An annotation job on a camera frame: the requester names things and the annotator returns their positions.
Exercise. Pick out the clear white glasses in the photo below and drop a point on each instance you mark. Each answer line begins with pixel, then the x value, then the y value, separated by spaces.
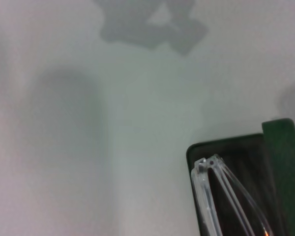
pixel 201 186

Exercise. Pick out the green glasses case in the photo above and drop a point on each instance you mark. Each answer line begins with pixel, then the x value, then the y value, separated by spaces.
pixel 287 157

